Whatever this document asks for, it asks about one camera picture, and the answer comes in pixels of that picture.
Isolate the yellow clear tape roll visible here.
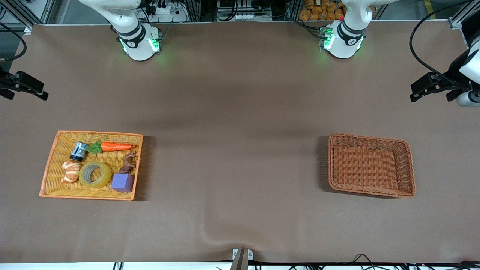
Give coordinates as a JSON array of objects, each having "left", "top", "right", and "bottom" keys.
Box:
[{"left": 78, "top": 160, "right": 113, "bottom": 189}]

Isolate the blue small can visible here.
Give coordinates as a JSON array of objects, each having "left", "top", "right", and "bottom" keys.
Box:
[{"left": 70, "top": 142, "right": 88, "bottom": 162}]

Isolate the toy croissant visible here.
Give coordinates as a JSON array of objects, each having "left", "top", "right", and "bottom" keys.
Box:
[{"left": 61, "top": 160, "right": 82, "bottom": 184}]

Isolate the yellow orange-rimmed wicker tray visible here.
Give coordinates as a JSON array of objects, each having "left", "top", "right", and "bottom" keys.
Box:
[{"left": 39, "top": 130, "right": 143, "bottom": 201}]

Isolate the brown wicker basket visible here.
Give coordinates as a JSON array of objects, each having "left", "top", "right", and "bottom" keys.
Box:
[{"left": 328, "top": 133, "right": 416, "bottom": 198}]

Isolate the orange toy carrot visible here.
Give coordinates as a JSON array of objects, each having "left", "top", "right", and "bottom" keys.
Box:
[{"left": 85, "top": 141, "right": 135, "bottom": 154}]

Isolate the brown wooden figurine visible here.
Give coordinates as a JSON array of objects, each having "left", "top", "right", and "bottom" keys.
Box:
[{"left": 119, "top": 152, "right": 138, "bottom": 174}]

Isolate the pile of orange bread toys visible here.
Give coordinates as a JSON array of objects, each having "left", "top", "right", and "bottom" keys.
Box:
[{"left": 298, "top": 0, "right": 377, "bottom": 21}]

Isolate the purple block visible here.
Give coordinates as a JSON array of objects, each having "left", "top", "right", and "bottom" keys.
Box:
[{"left": 111, "top": 173, "right": 135, "bottom": 193}]

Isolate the white power strip with plugs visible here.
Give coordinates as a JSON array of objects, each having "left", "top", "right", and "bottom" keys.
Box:
[{"left": 147, "top": 0, "right": 189, "bottom": 23}]

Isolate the white long socket strip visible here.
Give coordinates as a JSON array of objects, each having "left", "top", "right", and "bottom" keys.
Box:
[{"left": 217, "top": 13, "right": 273, "bottom": 21}]

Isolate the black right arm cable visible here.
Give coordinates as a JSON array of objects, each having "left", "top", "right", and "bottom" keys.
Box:
[{"left": 0, "top": 22, "right": 27, "bottom": 62}]

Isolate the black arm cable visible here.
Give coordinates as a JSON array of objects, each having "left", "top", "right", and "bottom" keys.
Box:
[
  {"left": 409, "top": 0, "right": 456, "bottom": 83},
  {"left": 0, "top": 22, "right": 27, "bottom": 62}
]

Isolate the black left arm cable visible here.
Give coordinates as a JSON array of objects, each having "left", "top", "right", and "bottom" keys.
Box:
[{"left": 409, "top": 0, "right": 456, "bottom": 83}]

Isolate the aluminium frame profile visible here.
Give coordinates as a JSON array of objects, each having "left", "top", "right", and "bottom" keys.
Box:
[
  {"left": 0, "top": 0, "right": 57, "bottom": 35},
  {"left": 448, "top": 0, "right": 480, "bottom": 30}
]

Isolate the black looped cable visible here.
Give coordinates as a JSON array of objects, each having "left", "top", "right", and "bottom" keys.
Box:
[{"left": 352, "top": 254, "right": 381, "bottom": 270}]

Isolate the aluminium mast with bracket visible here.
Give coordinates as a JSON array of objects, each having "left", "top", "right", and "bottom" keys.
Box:
[{"left": 231, "top": 248, "right": 254, "bottom": 270}]

